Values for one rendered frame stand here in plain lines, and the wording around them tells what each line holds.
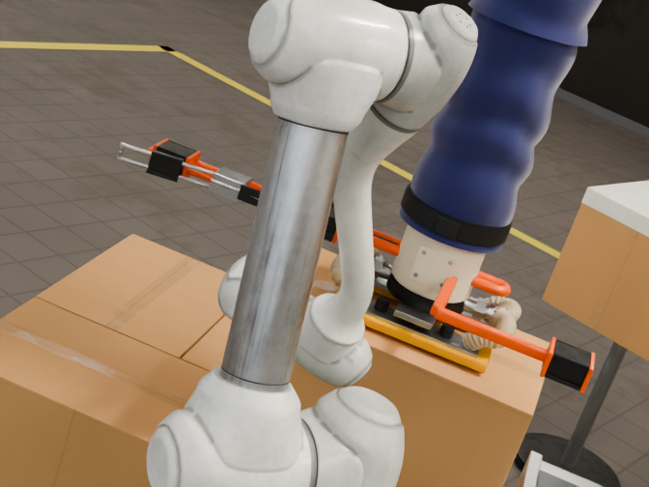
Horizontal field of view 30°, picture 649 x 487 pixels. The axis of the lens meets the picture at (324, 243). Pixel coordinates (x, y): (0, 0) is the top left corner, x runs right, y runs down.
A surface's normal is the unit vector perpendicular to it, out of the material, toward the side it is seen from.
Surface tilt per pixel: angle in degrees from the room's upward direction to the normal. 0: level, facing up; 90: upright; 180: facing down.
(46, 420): 90
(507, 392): 0
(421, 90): 114
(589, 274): 90
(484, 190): 83
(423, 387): 90
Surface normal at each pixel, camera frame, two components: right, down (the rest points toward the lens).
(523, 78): 0.15, 0.18
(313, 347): -0.39, 0.38
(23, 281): 0.30, -0.89
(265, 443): 0.46, 0.21
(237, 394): -0.04, -0.54
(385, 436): 0.56, -0.10
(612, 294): -0.62, 0.08
